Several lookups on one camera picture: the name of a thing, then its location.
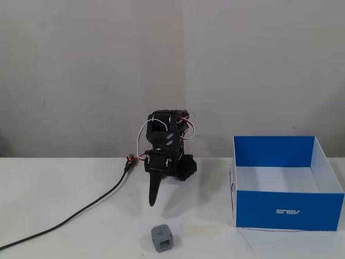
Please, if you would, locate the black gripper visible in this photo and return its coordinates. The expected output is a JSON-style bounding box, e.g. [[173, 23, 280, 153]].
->
[[144, 149, 174, 208]]

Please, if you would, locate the gray hollow block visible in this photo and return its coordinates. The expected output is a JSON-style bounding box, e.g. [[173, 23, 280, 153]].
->
[[150, 223, 174, 254]]

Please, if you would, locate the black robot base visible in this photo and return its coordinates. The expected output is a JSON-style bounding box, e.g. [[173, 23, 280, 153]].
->
[[174, 153, 198, 182]]

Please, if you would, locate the blue ASUS cardboard box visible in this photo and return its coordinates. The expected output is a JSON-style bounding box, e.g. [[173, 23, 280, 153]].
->
[[232, 135, 345, 232]]

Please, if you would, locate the controller board with red LED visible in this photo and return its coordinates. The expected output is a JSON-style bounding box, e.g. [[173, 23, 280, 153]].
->
[[125, 153, 139, 167]]

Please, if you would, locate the clear tape strip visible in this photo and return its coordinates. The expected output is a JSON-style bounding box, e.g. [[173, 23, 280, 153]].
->
[[178, 224, 221, 236]]

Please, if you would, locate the white servo wire loop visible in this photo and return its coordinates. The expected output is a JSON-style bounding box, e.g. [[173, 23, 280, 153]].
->
[[135, 119, 153, 158]]

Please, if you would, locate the thick black power cable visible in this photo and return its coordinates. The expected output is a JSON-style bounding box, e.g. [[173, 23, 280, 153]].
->
[[0, 163, 130, 250]]

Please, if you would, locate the red and white servo wire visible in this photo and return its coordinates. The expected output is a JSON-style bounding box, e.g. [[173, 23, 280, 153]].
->
[[177, 115, 197, 140]]

